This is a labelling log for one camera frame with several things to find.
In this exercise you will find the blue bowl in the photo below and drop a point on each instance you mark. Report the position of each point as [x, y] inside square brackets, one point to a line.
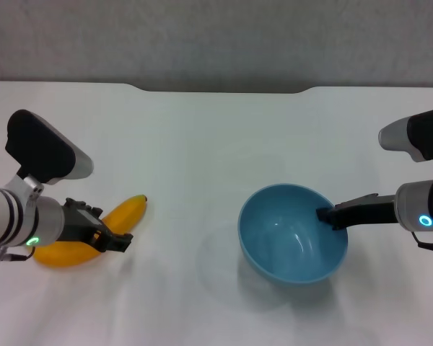
[285, 248]

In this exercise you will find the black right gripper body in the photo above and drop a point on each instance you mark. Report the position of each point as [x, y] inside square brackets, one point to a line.
[368, 212]

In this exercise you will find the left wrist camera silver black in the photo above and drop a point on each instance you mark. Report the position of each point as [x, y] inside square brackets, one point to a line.
[39, 147]

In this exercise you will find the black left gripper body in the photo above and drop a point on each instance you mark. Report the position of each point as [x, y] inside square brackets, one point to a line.
[81, 225]

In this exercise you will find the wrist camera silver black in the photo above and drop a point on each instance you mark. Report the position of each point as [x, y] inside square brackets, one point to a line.
[39, 147]
[418, 137]

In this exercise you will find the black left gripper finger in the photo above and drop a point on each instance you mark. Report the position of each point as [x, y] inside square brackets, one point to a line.
[117, 243]

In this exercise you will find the yellow banana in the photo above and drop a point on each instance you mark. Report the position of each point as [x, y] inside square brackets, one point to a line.
[124, 214]

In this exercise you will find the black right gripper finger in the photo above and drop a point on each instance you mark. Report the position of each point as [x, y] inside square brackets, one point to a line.
[326, 214]

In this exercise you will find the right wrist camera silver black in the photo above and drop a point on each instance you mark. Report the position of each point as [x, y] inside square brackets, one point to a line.
[418, 137]

